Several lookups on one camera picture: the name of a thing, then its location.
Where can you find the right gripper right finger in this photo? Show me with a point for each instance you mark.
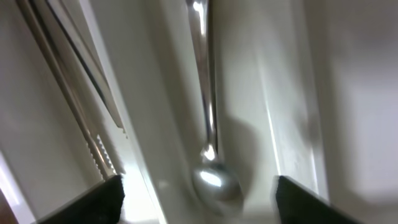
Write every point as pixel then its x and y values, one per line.
pixel 296 205

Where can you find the steel serving tongs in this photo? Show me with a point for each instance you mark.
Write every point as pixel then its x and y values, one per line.
pixel 64 38

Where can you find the white plastic cutlery tray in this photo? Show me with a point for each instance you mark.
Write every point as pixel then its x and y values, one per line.
pixel 306 89

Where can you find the steel spoon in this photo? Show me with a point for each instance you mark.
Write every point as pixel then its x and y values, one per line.
pixel 215 184

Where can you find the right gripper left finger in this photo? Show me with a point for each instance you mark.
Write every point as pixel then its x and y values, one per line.
pixel 101 204

